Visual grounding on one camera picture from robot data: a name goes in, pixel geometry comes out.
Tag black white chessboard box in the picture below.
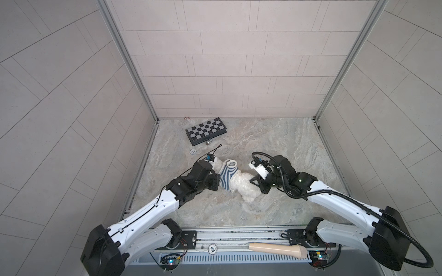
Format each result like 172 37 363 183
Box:
185 117 227 146

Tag blue white striped sweater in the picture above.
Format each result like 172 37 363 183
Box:
218 159 238 192

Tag beige wooden handle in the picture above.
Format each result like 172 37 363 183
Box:
249 243 308 259

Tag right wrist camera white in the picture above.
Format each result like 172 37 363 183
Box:
249 159 274 180

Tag right circuit board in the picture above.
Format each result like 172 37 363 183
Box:
308 251 329 267

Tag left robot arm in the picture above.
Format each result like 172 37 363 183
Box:
80 160 219 276

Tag left circuit board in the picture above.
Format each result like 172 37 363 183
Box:
160 254 182 271

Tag circuit board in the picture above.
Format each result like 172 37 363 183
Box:
160 254 182 271
308 251 329 267

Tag black corrugated cable hose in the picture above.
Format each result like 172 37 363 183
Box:
251 151 434 269

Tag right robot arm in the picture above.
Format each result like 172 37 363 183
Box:
249 152 412 271

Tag white teddy bear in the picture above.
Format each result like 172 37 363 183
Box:
212 157 261 203

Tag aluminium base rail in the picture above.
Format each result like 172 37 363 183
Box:
96 225 386 254

